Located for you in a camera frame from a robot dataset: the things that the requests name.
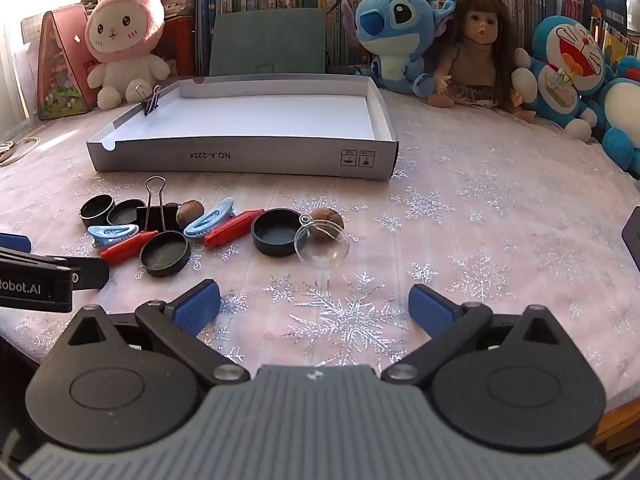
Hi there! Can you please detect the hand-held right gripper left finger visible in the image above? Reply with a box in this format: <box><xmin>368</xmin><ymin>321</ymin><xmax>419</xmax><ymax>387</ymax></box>
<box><xmin>55</xmin><ymin>280</ymin><xmax>251</xmax><ymax>387</ymax></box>

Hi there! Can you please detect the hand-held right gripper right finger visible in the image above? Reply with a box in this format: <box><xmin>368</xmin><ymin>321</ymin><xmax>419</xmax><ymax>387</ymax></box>
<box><xmin>382</xmin><ymin>284</ymin><xmax>581</xmax><ymax>386</ymax></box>

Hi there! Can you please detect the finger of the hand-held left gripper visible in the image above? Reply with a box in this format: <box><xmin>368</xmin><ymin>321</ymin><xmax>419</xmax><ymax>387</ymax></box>
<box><xmin>65</xmin><ymin>256</ymin><xmax>110</xmax><ymax>292</ymax></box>
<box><xmin>0</xmin><ymin>233</ymin><xmax>32</xmax><ymax>254</ymax></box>

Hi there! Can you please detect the red bullet-shaped piece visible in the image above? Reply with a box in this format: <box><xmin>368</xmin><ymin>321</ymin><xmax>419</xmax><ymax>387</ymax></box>
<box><xmin>100</xmin><ymin>230</ymin><xmax>160</xmax><ymax>264</ymax></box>
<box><xmin>202</xmin><ymin>208</ymin><xmax>266</xmax><ymax>249</ymax></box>

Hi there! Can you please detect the light blue hair clip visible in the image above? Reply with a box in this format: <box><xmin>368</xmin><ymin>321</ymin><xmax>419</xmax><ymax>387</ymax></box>
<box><xmin>183</xmin><ymin>197</ymin><xmax>236</xmax><ymax>239</ymax></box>
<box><xmin>87</xmin><ymin>223</ymin><xmax>140</xmax><ymax>250</ymax></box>

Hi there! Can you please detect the black plastic cap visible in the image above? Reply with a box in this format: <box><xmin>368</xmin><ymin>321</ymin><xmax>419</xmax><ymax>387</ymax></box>
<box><xmin>140</xmin><ymin>230</ymin><xmax>192</xmax><ymax>278</ymax></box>
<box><xmin>106</xmin><ymin>198</ymin><xmax>147</xmax><ymax>226</ymax></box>
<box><xmin>251</xmin><ymin>208</ymin><xmax>306</xmax><ymax>259</ymax></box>

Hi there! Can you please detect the tall black ring cap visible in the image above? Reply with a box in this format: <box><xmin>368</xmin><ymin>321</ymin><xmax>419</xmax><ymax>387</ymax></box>
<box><xmin>79</xmin><ymin>194</ymin><xmax>117</xmax><ymax>228</ymax></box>

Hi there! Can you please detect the large black binder clip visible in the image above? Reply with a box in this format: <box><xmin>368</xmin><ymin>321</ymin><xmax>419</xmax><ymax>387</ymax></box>
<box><xmin>136</xmin><ymin>176</ymin><xmax>181</xmax><ymax>234</ymax></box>

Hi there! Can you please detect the brown nut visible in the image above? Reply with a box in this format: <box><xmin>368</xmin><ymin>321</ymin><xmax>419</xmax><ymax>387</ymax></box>
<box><xmin>311</xmin><ymin>208</ymin><xmax>346</xmax><ymax>233</ymax></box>
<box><xmin>176</xmin><ymin>200</ymin><xmax>206</xmax><ymax>226</ymax></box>

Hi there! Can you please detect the clear plastic dome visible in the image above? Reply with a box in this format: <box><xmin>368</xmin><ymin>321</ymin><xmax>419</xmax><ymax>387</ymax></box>
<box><xmin>294</xmin><ymin>213</ymin><xmax>351</xmax><ymax>267</ymax></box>

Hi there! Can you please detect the white cardboard box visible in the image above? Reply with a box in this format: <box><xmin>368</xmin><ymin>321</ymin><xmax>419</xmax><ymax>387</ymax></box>
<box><xmin>86</xmin><ymin>75</ymin><xmax>399</xmax><ymax>181</ymax></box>

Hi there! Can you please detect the small black binder clip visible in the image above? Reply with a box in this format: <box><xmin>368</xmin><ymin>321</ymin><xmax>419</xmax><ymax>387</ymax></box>
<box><xmin>135</xmin><ymin>84</ymin><xmax>162</xmax><ymax>116</ymax></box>

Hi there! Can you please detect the pink house-shaped box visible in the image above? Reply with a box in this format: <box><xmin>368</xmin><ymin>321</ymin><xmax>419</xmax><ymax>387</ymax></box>
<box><xmin>37</xmin><ymin>4</ymin><xmax>102</xmax><ymax>121</ymax></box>

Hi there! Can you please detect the dark flat object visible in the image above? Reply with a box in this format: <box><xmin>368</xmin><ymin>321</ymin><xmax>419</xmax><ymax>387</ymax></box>
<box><xmin>621</xmin><ymin>205</ymin><xmax>640</xmax><ymax>257</ymax></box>

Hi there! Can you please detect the pink bunny plush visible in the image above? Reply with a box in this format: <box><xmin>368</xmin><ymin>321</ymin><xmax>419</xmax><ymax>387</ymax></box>
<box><xmin>85</xmin><ymin>0</ymin><xmax>172</xmax><ymax>110</ymax></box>

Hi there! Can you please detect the brown-haired doll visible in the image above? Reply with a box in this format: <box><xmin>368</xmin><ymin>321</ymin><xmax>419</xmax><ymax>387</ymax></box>
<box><xmin>427</xmin><ymin>0</ymin><xmax>537</xmax><ymax>124</ymax></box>

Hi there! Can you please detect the blue robot cat plush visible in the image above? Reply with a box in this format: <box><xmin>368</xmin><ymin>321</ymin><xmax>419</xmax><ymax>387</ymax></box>
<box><xmin>587</xmin><ymin>55</ymin><xmax>640</xmax><ymax>179</ymax></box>
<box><xmin>511</xmin><ymin>15</ymin><xmax>619</xmax><ymax>141</ymax></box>

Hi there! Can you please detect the green notebook case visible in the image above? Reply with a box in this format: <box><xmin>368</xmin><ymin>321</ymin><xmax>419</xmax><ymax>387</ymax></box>
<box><xmin>209</xmin><ymin>7</ymin><xmax>329</xmax><ymax>77</ymax></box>

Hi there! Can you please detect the blue alien plush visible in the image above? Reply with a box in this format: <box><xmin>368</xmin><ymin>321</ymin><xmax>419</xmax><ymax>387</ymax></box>
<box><xmin>340</xmin><ymin>0</ymin><xmax>459</xmax><ymax>99</ymax></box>

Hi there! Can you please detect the white cable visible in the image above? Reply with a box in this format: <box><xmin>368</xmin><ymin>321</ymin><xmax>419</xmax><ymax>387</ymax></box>
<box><xmin>0</xmin><ymin>135</ymin><xmax>42</xmax><ymax>166</ymax></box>

